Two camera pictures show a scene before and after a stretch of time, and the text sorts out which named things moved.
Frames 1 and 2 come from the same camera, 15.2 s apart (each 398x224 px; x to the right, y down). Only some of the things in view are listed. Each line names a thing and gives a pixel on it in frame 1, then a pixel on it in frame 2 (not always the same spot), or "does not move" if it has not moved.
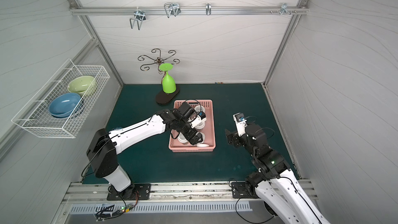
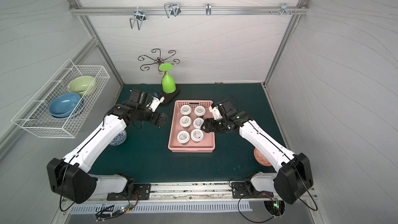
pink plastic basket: [176, 147] does not move
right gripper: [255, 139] -> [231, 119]
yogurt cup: [182, 139] does not move
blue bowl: [62, 105] does not move
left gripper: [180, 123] -> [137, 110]
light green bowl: [82, 85] does not move
